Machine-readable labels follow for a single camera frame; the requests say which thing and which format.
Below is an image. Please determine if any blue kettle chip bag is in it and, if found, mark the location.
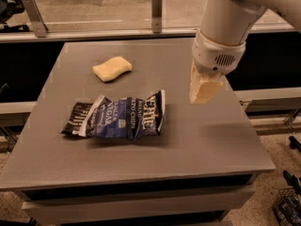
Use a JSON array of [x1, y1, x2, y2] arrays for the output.
[[78, 89, 166, 140]]

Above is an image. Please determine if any black office chair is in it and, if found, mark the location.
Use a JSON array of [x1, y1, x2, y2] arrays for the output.
[[0, 0, 29, 33]]

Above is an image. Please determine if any left metal railing bracket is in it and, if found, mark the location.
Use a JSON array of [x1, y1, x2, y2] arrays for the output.
[[22, 0, 48, 38]]

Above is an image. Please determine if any grey table with drawers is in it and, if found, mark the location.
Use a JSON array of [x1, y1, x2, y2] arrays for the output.
[[1, 39, 274, 226]]

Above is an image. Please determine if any yellow sponge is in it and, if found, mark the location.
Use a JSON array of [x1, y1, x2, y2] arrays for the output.
[[92, 56, 133, 82]]

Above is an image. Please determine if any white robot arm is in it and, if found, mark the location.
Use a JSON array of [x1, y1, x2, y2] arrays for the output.
[[189, 0, 301, 105]]

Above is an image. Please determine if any middle metal railing bracket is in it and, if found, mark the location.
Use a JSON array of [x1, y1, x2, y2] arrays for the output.
[[151, 0, 163, 33]]

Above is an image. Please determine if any black wire basket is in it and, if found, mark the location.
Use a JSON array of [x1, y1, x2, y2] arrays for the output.
[[272, 188, 301, 226]]

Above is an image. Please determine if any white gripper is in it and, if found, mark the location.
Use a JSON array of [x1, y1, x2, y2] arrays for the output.
[[189, 31, 246, 105]]

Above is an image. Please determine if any metal railing bracket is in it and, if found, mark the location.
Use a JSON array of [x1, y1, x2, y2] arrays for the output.
[[22, 0, 48, 38], [151, 0, 163, 33]]

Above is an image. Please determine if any black rxbar chocolate wrapper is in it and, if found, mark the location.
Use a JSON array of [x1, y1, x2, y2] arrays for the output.
[[61, 103, 92, 136]]

